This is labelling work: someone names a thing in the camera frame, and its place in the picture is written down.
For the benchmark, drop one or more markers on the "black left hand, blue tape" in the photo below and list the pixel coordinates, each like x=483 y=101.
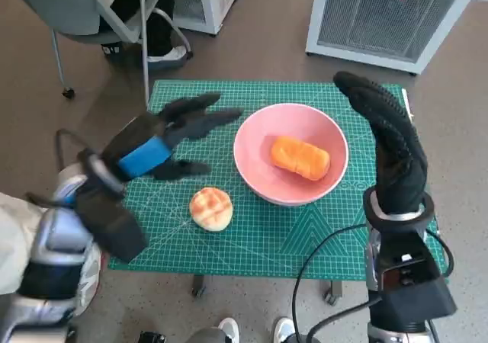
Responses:
x=137 y=137

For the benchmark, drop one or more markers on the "black gloved right hand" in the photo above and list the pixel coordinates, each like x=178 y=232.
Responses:
x=396 y=148

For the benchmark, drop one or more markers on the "long orange bread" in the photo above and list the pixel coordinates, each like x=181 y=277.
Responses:
x=301 y=158

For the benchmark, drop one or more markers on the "round pale bread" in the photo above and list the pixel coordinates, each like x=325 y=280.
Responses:
x=211 y=207

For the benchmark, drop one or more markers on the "pink bowl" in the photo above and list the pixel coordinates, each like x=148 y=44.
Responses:
x=251 y=148

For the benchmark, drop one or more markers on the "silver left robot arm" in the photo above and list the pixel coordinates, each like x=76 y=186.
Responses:
x=57 y=228

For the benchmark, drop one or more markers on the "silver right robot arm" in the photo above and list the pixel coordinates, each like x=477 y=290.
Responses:
x=404 y=225

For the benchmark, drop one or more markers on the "person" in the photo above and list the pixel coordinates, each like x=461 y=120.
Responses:
x=15 y=244
x=160 y=34

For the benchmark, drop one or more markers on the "large white vented cabinet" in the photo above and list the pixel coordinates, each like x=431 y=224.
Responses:
x=381 y=15

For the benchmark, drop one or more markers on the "small white vented cabinet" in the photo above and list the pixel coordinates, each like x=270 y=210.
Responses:
x=213 y=0

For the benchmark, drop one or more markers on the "table leg with caster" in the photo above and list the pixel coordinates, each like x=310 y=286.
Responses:
x=333 y=293
x=198 y=286

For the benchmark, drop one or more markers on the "green cutting mat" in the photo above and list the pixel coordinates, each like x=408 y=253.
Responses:
x=267 y=244

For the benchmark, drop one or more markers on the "grey chair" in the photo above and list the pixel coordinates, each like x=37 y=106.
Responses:
x=45 y=4

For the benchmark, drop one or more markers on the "white shoe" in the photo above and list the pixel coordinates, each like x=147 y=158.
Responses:
x=230 y=329
x=284 y=329

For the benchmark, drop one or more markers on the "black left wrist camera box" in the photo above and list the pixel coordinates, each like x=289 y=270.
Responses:
x=114 y=228

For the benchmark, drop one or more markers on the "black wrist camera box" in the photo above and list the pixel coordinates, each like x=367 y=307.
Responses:
x=114 y=228
x=411 y=301

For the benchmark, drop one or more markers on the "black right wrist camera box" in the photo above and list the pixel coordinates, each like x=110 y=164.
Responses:
x=411 y=301

